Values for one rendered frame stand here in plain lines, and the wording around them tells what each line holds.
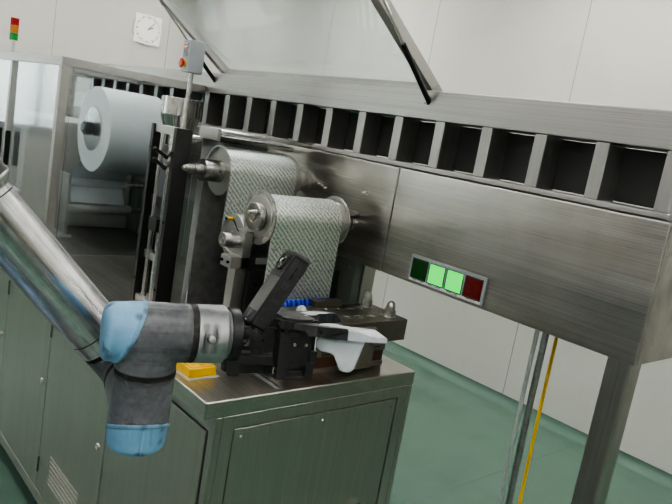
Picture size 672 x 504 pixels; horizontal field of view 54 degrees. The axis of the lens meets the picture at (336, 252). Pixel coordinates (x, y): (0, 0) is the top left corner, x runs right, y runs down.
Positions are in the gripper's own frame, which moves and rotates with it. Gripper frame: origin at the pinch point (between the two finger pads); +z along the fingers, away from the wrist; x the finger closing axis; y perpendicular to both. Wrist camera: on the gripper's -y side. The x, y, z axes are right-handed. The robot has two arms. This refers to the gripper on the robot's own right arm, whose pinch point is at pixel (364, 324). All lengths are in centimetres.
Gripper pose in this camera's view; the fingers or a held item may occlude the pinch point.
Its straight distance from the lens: 95.5
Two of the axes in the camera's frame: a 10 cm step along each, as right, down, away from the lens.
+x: 4.1, 0.9, -9.1
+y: -1.2, 9.9, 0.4
